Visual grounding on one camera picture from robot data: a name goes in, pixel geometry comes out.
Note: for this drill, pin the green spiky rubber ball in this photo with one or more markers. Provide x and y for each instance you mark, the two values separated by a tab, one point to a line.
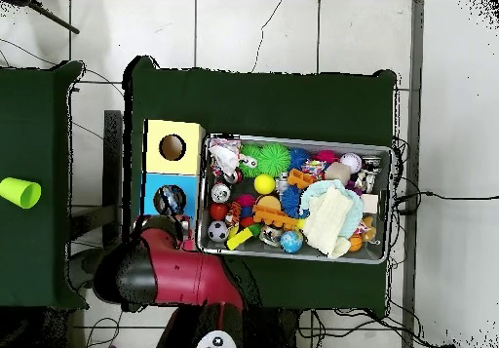
273	160

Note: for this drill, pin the mint knitted cloth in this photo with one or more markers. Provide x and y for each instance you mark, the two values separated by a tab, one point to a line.
356	207

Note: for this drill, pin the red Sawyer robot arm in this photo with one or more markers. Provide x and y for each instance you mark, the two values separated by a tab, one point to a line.
187	278

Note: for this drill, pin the silver drink can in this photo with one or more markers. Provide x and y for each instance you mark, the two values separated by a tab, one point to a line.
221	192

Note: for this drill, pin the wooden box with three holes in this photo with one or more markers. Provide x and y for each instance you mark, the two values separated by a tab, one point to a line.
183	157

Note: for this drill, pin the lime green plastic cup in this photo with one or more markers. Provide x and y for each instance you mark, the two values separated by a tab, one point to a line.
19	192

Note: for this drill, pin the clear plastic toy packet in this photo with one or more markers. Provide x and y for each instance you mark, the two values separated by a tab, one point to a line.
174	200

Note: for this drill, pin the yellow smooth ball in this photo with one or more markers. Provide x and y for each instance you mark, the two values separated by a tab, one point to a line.
264	184

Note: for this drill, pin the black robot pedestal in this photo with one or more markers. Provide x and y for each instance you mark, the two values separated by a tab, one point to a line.
273	330

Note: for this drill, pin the dark thin rod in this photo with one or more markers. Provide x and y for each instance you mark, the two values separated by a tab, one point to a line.
58	21

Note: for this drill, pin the small soccer ball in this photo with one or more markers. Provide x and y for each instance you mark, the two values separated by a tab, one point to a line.
217	231

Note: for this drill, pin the globe print ball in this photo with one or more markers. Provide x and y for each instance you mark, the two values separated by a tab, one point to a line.
291	242

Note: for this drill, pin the dark green table cloth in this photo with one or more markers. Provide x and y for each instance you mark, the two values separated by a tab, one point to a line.
253	102
35	110

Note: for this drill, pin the cream knitted cloth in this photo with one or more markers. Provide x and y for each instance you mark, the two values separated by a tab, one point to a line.
327	219

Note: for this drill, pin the orange-red smooth ball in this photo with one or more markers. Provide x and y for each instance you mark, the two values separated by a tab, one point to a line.
218	210

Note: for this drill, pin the grey rounded stand foot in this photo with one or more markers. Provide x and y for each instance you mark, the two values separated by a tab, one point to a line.
80	264

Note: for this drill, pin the yellow toy block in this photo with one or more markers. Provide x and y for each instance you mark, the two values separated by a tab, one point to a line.
238	239

